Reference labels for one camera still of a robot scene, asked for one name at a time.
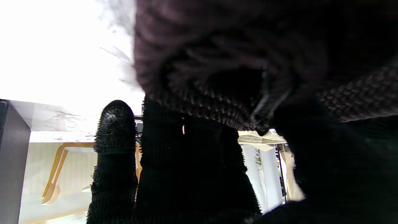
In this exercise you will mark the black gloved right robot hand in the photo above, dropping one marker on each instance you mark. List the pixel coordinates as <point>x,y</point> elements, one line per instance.
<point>192,174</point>

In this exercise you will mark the beige woven belt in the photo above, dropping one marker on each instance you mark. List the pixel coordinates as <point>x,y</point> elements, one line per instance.
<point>248,138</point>

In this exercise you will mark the dark brown woven belt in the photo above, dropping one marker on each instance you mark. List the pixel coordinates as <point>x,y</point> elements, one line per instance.
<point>217,62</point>

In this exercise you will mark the black square storage box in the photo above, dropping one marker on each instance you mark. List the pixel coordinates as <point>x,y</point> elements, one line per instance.
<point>12,161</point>

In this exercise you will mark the printed room scene backdrop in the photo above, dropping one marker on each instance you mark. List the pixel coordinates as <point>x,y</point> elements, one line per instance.
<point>74,174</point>

